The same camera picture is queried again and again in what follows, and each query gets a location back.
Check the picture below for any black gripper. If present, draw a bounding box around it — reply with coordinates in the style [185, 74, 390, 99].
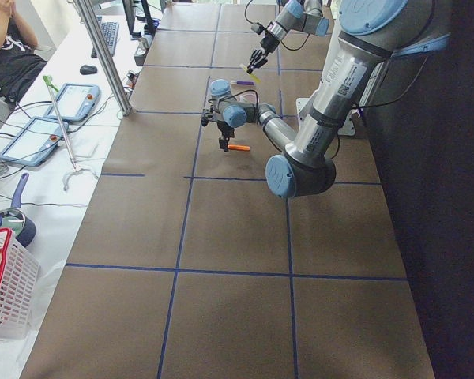
[248, 33, 280, 69]
[216, 121, 235, 152]

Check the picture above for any orange marker pen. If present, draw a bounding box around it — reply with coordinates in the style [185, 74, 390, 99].
[228, 144, 250, 152]

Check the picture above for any yellow marker pen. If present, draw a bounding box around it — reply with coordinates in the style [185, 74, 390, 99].
[239, 64, 261, 84]

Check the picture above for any green marker pen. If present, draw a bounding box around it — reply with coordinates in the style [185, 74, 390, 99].
[243, 100, 257, 107]

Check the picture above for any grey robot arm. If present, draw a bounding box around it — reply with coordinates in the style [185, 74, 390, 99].
[244, 0, 329, 74]
[201, 1, 452, 198]

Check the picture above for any purple marker pen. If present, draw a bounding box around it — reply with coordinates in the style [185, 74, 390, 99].
[230, 80, 255, 86]

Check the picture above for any pink mesh pen holder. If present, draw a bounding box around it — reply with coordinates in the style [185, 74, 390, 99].
[237, 92, 257, 103]

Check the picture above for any black monitor stand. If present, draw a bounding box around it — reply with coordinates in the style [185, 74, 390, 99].
[122, 0, 159, 39]

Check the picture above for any upper blue teach pendant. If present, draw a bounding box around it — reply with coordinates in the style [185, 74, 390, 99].
[55, 83, 100, 122]

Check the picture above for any blue teach pendant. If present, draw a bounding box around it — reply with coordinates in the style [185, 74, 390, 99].
[0, 117, 62, 167]
[55, 83, 100, 122]

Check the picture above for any black keyboard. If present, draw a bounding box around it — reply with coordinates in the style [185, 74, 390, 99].
[98, 21, 119, 57]

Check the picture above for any black computer mouse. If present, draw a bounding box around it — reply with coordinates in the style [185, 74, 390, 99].
[79, 65, 98, 75]

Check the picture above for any white table cloth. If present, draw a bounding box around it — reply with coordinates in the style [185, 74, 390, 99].
[0, 14, 171, 379]

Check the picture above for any grabber reacher tool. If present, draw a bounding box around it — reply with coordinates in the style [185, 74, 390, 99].
[43, 75, 99, 192]

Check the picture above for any lower blue teach pendant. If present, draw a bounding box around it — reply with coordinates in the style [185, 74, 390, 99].
[0, 117, 62, 167]

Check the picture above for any blue saucepan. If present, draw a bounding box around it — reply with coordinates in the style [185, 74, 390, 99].
[0, 173, 36, 247]

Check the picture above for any seated person black shirt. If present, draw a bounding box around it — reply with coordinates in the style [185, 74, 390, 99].
[0, 1, 47, 103]

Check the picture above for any red white plastic basket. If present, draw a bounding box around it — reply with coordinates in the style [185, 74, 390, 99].
[0, 228, 40, 343]

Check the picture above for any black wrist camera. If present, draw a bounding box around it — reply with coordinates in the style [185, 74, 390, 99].
[200, 107, 217, 127]

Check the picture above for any black braided camera cable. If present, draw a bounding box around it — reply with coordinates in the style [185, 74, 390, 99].
[209, 88, 260, 115]

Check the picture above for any aluminium frame post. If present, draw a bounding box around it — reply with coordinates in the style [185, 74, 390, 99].
[74, 0, 132, 116]

